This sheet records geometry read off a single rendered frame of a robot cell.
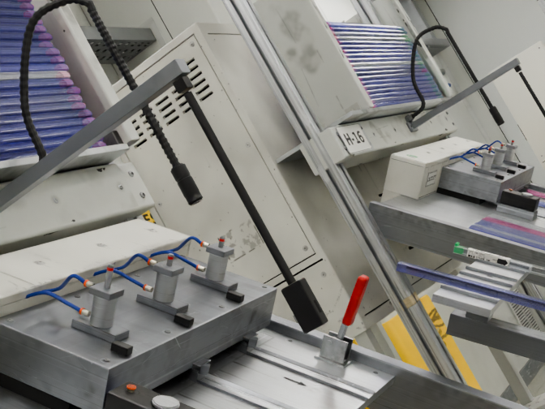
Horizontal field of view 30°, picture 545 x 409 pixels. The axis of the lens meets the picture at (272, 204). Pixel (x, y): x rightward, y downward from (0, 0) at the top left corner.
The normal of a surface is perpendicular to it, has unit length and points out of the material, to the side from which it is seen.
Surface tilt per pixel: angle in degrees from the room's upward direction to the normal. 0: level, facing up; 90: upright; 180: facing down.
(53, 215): 90
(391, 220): 90
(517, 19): 90
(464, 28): 90
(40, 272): 45
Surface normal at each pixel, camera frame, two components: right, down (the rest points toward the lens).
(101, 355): 0.19, -0.95
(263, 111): 0.76, -0.48
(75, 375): -0.44, 0.14
